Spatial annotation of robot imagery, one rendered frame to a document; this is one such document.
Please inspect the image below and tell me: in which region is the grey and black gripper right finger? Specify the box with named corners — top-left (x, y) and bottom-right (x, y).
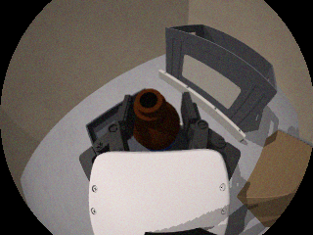
top-left (181, 92), bottom-right (241, 181)

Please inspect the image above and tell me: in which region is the brown bottle with blue label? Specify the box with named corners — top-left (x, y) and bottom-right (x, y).
top-left (133, 89), bottom-right (180, 152)

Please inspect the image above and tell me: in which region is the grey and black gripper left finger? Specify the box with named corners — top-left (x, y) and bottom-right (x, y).
top-left (79, 94), bottom-right (136, 181)

